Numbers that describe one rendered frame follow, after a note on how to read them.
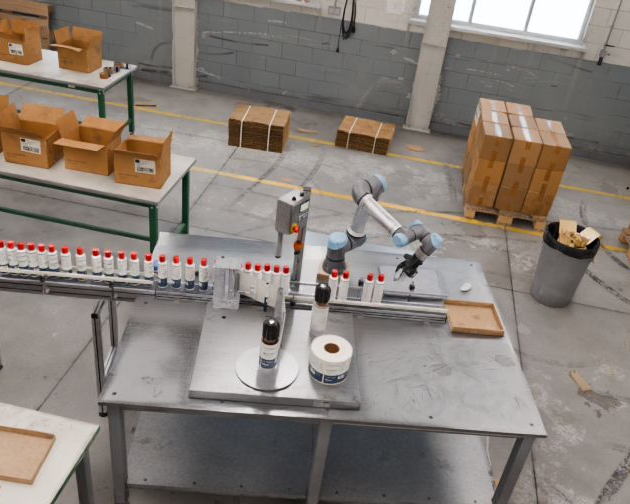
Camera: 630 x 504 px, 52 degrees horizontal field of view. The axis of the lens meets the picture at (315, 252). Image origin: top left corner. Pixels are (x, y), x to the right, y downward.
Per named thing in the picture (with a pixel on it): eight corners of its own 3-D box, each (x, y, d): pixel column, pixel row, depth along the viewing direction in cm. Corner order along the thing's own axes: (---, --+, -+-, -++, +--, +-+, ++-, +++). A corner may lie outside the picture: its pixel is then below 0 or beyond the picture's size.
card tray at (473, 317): (451, 331, 367) (453, 326, 365) (443, 303, 389) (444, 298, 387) (503, 336, 369) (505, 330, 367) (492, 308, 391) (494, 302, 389)
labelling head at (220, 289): (212, 307, 353) (213, 268, 339) (215, 293, 364) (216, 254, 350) (238, 309, 354) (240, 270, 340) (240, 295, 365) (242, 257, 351)
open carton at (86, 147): (50, 175, 478) (45, 127, 458) (83, 147, 522) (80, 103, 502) (108, 185, 474) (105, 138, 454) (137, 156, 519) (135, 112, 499)
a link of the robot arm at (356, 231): (335, 243, 401) (359, 175, 364) (352, 236, 410) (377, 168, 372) (347, 256, 396) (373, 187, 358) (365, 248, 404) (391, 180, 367)
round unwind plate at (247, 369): (232, 388, 304) (232, 387, 303) (238, 345, 330) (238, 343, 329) (297, 393, 306) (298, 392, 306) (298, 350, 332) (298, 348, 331)
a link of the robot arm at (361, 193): (345, 180, 357) (405, 239, 337) (359, 175, 364) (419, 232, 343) (339, 196, 365) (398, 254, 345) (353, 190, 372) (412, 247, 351)
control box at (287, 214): (274, 229, 350) (277, 198, 340) (292, 218, 363) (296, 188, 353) (289, 236, 346) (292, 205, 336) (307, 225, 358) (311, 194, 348)
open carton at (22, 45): (-11, 62, 661) (-17, 24, 641) (14, 52, 695) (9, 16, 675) (23, 69, 655) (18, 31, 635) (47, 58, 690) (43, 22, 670)
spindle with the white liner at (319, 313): (308, 335, 343) (315, 289, 327) (308, 324, 350) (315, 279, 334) (325, 337, 343) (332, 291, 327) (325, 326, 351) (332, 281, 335)
